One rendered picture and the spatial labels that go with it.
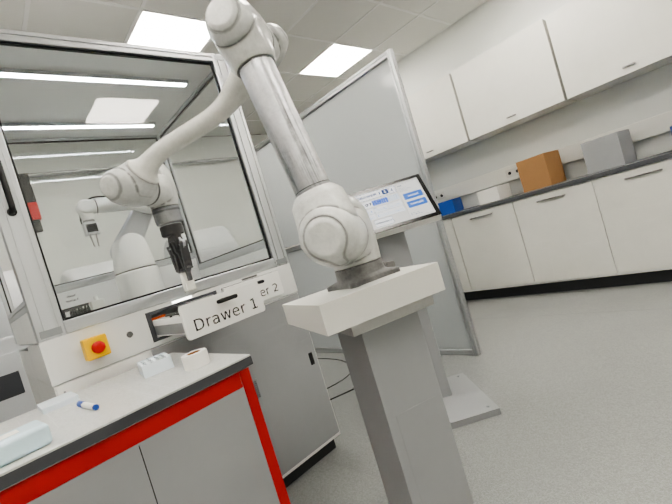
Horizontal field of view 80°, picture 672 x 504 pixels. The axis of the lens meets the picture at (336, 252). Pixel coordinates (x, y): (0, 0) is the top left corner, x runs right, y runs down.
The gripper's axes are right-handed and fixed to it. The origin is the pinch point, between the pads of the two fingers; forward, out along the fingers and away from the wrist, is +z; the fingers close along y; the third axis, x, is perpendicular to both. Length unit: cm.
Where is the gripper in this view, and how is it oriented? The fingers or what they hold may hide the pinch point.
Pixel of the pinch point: (188, 281)
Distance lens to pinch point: 146.4
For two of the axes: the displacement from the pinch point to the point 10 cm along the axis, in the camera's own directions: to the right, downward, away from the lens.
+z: 2.8, 9.6, 0.4
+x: -7.0, 2.3, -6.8
